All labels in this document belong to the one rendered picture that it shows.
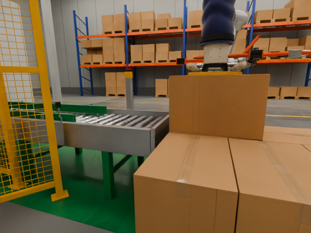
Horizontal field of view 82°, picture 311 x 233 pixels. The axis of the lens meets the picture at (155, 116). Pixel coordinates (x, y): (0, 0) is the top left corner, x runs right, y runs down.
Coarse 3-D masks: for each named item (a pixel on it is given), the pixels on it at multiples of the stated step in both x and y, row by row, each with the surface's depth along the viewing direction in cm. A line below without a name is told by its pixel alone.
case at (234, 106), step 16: (176, 80) 121; (192, 80) 118; (208, 80) 114; (224, 80) 111; (240, 80) 108; (256, 80) 105; (176, 96) 124; (192, 96) 120; (208, 96) 116; (224, 96) 113; (240, 96) 110; (256, 96) 107; (176, 112) 126; (192, 112) 122; (208, 112) 118; (224, 112) 115; (240, 112) 112; (256, 112) 109; (176, 128) 128; (192, 128) 124; (208, 128) 121; (224, 128) 117; (240, 128) 114; (256, 128) 111
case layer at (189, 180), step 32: (288, 128) 137; (160, 160) 85; (192, 160) 85; (224, 160) 85; (256, 160) 85; (288, 160) 84; (160, 192) 71; (192, 192) 67; (224, 192) 63; (256, 192) 61; (288, 192) 61; (160, 224) 74; (192, 224) 70; (224, 224) 65; (256, 224) 62; (288, 224) 59
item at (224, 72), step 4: (204, 68) 123; (224, 68) 118; (192, 72) 124; (196, 72) 123; (200, 72) 122; (204, 72) 120; (208, 72) 119; (212, 72) 118; (216, 72) 117; (220, 72) 116; (224, 72) 115; (228, 72) 115; (232, 72) 114; (236, 72) 113; (240, 72) 112
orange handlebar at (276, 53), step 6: (228, 54) 123; (234, 54) 122; (240, 54) 120; (246, 54) 119; (264, 54) 116; (270, 54) 115; (276, 54) 114; (282, 54) 113; (306, 54) 112; (186, 60) 160; (192, 60) 158; (198, 60) 156
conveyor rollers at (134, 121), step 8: (56, 112) 210; (64, 112) 210; (72, 112) 209; (80, 112) 209; (80, 120) 171; (88, 120) 169; (96, 120) 167; (104, 120) 165; (112, 120) 175; (120, 120) 172; (128, 120) 168; (136, 120) 165; (144, 120) 164; (152, 120) 178; (160, 120) 172
